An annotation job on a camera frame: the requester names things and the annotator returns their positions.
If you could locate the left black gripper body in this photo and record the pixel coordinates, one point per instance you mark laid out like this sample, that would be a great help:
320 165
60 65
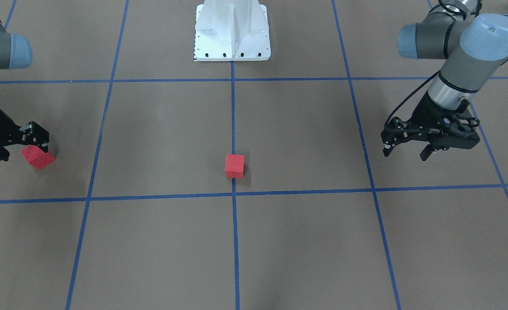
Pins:
424 113

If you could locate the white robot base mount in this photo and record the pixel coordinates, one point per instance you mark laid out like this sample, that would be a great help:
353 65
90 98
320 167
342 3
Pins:
231 31

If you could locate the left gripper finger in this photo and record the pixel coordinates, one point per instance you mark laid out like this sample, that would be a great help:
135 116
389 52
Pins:
388 148
427 152

